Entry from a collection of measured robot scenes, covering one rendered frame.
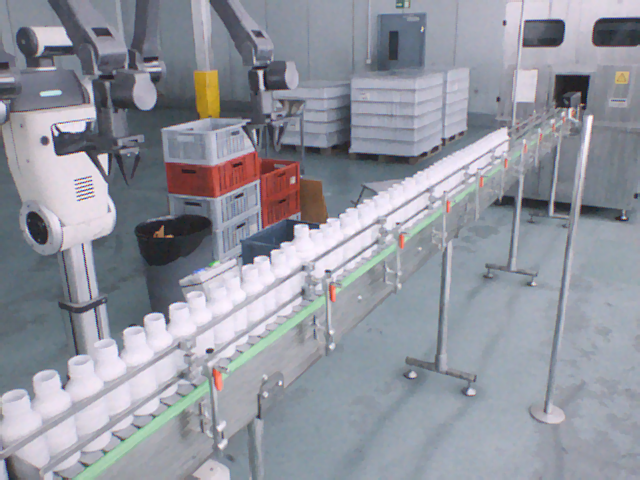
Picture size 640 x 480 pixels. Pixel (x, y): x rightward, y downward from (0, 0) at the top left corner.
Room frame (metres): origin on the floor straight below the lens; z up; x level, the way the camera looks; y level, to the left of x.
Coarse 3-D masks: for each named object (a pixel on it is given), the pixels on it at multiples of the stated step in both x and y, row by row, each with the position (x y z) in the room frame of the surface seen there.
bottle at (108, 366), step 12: (96, 348) 0.88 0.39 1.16; (108, 348) 0.88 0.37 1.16; (96, 360) 0.88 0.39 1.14; (108, 360) 0.88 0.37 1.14; (120, 360) 0.90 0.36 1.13; (96, 372) 0.87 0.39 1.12; (108, 372) 0.87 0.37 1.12; (120, 372) 0.88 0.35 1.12; (108, 384) 0.87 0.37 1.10; (108, 396) 0.86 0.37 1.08; (120, 396) 0.87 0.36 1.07; (108, 408) 0.86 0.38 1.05; (120, 408) 0.87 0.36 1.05; (132, 420) 0.89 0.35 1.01
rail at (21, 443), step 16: (512, 128) 3.64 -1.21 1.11; (496, 160) 3.04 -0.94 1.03; (448, 176) 2.36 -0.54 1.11; (448, 192) 2.37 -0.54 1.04; (400, 208) 1.92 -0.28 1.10; (320, 256) 1.45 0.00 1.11; (352, 256) 1.61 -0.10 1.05; (272, 288) 1.26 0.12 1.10; (240, 304) 1.15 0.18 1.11; (288, 304) 1.31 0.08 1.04; (240, 336) 1.15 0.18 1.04; (144, 368) 0.91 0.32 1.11; (64, 384) 0.85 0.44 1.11; (112, 384) 0.85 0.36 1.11; (96, 400) 0.82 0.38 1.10; (144, 400) 0.90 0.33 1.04; (64, 416) 0.77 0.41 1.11; (128, 416) 0.87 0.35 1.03; (32, 432) 0.72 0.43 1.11; (96, 432) 0.81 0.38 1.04; (16, 448) 0.70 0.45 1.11; (80, 448) 0.78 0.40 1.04; (48, 464) 0.73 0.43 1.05
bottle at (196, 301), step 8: (192, 296) 1.11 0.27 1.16; (200, 296) 1.10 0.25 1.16; (192, 304) 1.08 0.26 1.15; (200, 304) 1.08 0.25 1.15; (192, 312) 1.08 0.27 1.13; (200, 312) 1.08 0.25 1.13; (208, 312) 1.09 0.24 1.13; (192, 320) 1.07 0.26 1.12; (200, 320) 1.07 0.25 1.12; (208, 320) 1.08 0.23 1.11; (200, 336) 1.07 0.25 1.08; (208, 336) 1.08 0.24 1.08; (200, 344) 1.07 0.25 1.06; (208, 344) 1.07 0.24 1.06; (200, 352) 1.07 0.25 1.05; (200, 368) 1.06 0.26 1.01
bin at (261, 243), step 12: (264, 228) 2.19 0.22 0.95; (276, 228) 2.26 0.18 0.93; (288, 228) 2.32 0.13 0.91; (312, 228) 2.26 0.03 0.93; (240, 240) 2.06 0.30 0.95; (252, 240) 2.12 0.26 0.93; (264, 240) 2.18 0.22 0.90; (276, 240) 2.26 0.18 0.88; (288, 240) 2.32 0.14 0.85; (252, 252) 2.04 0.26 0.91; (264, 252) 2.01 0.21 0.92
